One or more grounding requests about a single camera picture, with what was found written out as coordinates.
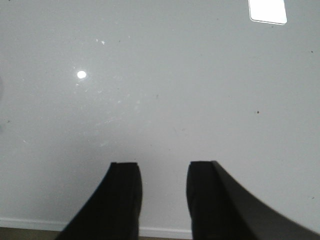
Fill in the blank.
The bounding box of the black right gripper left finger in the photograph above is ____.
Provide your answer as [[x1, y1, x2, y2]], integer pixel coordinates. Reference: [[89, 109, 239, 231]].
[[57, 162, 143, 240]]

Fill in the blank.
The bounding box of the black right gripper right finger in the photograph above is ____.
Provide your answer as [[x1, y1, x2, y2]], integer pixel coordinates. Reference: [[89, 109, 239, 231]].
[[186, 161, 320, 240]]

